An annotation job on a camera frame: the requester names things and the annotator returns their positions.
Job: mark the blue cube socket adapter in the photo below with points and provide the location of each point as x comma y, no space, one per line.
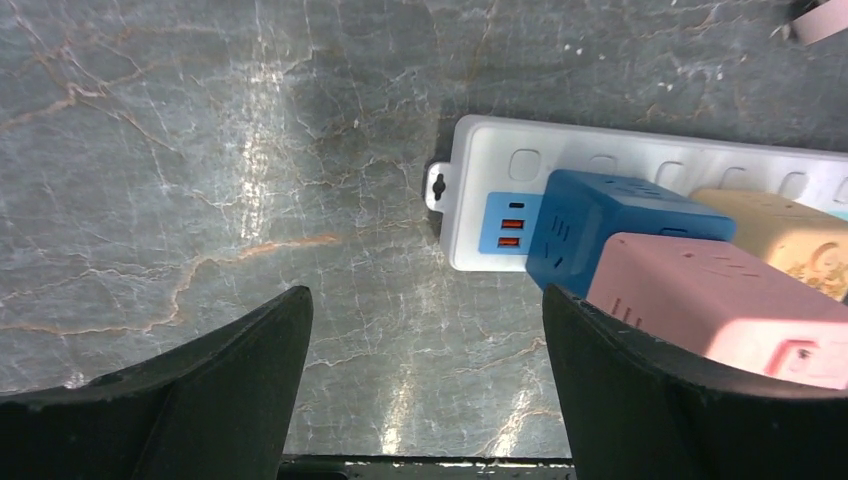
580,210

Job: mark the beige cube socket adapter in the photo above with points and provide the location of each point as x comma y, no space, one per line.
805,243

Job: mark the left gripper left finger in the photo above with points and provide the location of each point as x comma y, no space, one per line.
216,407

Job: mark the white multicolour power strip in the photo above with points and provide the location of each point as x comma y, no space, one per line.
493,154

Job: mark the pink cube socket adapter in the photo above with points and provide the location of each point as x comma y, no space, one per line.
718,301

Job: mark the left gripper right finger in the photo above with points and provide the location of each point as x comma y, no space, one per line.
637,407

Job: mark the pink round socket hub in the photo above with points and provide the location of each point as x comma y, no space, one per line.
815,20

